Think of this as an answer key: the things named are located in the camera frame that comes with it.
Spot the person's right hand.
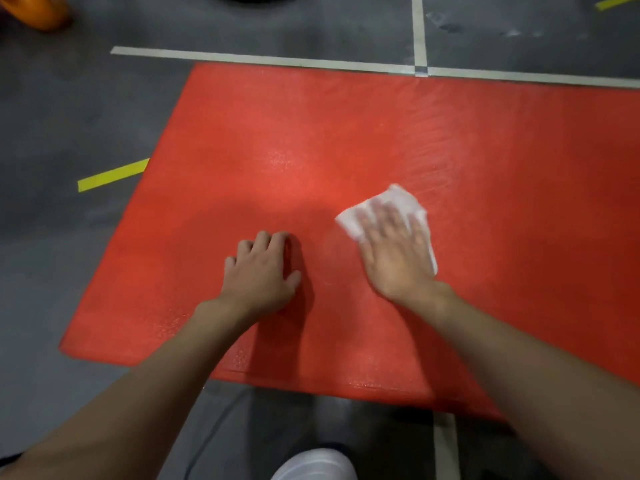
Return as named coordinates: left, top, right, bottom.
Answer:
left=357, top=202, right=457, bottom=315

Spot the person's left hand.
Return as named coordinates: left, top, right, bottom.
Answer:
left=219, top=231, right=303, bottom=321

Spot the white wet wipe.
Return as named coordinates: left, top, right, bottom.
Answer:
left=334, top=183, right=439, bottom=277

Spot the red mat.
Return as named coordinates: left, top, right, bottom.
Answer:
left=59, top=62, right=640, bottom=423

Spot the person's right forearm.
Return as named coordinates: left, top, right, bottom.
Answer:
left=425, top=287, right=640, bottom=480

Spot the person's left forearm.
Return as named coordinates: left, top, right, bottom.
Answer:
left=0, top=297, right=259, bottom=480

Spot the long yellow tape strip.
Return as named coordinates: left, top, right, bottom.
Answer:
left=77, top=157, right=151, bottom=193

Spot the white shoe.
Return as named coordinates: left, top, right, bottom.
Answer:
left=269, top=448, right=359, bottom=480

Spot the orange kettlebell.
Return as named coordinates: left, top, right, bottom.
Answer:
left=0, top=0, right=71, bottom=31

